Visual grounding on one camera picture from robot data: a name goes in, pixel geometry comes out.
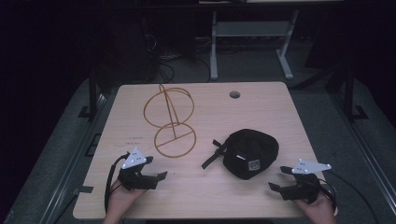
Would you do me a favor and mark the black frame post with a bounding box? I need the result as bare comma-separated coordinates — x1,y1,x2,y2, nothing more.
343,63,370,122
78,66,100,121

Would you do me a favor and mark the person's right hand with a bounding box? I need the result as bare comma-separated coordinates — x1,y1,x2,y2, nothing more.
293,190,339,224

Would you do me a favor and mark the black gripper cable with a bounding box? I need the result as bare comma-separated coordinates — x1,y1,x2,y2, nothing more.
320,170,380,224
104,152,131,214

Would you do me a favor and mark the gold wire hat stand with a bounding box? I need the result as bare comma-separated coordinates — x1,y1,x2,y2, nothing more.
143,83,198,159

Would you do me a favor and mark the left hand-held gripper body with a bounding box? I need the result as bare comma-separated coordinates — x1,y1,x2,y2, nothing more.
117,147,159,191

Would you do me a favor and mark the black cap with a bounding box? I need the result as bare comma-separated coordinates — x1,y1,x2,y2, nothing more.
201,128,280,181

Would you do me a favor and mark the aluminium side rail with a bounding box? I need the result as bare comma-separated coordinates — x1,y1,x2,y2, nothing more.
330,92,396,216
38,92,108,224

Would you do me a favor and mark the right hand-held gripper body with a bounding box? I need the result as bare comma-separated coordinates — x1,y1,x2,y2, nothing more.
279,159,332,205

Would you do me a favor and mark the black tape strip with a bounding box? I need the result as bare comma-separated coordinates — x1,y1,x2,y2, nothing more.
73,185,94,196

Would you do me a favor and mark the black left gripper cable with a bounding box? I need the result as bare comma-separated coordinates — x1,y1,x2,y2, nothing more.
104,152,131,214

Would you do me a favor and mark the bundle of floor cables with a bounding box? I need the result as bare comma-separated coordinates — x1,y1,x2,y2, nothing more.
141,34,213,84

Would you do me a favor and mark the grey metal stand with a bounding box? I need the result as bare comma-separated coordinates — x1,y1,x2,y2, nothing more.
209,9,301,81

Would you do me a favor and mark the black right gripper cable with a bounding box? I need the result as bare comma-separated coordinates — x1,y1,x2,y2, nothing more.
320,170,380,224

